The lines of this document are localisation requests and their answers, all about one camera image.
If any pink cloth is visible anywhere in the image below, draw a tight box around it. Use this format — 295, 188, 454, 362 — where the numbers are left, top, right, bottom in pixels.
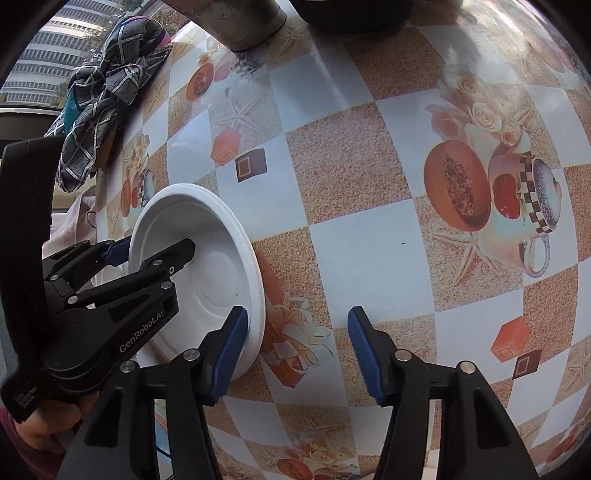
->
44, 191, 100, 259

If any printed checkered tablecloth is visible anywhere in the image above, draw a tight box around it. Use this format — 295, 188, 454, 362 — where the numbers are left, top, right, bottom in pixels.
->
92, 0, 591, 480

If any white paper bowl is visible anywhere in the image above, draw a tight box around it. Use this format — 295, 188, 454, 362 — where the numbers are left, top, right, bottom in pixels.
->
128, 184, 267, 381

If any metal cup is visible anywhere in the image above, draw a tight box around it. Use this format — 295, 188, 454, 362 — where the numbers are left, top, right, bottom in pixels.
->
168, 0, 288, 52

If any dark jar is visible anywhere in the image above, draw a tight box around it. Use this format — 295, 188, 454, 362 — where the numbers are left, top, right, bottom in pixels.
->
291, 0, 414, 33

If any teal cloth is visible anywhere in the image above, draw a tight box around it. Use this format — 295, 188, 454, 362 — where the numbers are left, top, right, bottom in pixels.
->
62, 90, 79, 132

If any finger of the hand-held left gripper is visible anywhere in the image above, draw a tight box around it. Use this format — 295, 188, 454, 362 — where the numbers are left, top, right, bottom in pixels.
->
41, 237, 132, 296
67, 239, 197, 320

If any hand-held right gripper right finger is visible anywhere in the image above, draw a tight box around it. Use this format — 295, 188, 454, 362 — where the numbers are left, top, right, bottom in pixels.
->
347, 306, 541, 480

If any person's left hand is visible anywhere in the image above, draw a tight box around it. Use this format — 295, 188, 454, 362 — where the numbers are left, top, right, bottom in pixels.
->
15, 391, 99, 456

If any grey checked cloth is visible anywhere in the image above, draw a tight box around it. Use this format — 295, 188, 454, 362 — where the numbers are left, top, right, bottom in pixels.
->
44, 16, 174, 193

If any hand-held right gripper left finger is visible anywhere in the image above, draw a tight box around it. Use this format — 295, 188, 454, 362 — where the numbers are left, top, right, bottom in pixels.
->
55, 305, 250, 480

